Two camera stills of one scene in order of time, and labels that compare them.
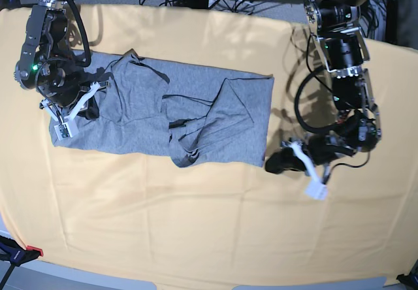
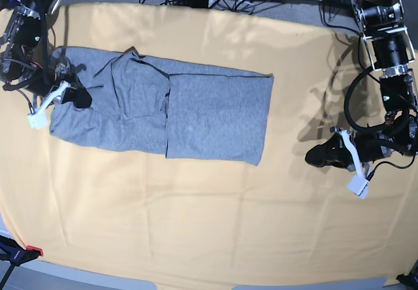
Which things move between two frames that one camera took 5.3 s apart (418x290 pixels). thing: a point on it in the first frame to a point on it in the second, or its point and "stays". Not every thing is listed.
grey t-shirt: (200, 118) stays
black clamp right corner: (411, 280) stays
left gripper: (70, 110) to (66, 80)
